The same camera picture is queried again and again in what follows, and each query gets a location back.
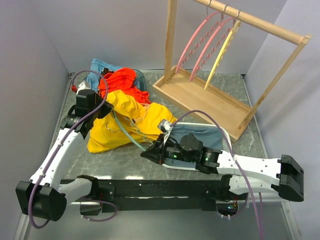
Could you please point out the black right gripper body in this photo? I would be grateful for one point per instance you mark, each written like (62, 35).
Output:
(172, 150)

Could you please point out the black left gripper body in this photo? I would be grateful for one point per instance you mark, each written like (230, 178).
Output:
(104, 109)

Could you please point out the green hanger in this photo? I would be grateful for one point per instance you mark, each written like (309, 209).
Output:
(137, 130)

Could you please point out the yellow shorts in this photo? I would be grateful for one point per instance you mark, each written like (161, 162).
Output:
(145, 116)

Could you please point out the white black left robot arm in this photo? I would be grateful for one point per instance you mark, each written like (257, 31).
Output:
(43, 196)

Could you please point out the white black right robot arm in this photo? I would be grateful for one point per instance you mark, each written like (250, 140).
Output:
(283, 176)

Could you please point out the orange shorts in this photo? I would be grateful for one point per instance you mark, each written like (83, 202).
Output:
(123, 79)

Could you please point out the wooden hanger rack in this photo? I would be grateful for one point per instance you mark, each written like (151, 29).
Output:
(231, 113)

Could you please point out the pink hanger inner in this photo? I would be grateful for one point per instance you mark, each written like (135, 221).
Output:
(209, 43)

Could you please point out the yellow hanger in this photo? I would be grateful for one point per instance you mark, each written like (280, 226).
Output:
(224, 48)

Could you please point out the grey-blue cloth in basket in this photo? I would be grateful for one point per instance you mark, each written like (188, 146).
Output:
(210, 136)

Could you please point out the white perforated plastic basket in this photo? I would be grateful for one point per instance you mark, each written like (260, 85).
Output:
(224, 141)

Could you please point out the teal plastic basket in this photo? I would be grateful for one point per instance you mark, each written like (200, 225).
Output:
(140, 81)

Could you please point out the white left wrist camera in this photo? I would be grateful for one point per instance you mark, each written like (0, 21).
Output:
(84, 85)

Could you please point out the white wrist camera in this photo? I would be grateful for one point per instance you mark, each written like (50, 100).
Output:
(84, 85)
(165, 126)

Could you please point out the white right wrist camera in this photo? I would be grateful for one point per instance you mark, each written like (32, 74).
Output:
(165, 126)

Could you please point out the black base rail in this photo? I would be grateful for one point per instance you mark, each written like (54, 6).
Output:
(149, 195)

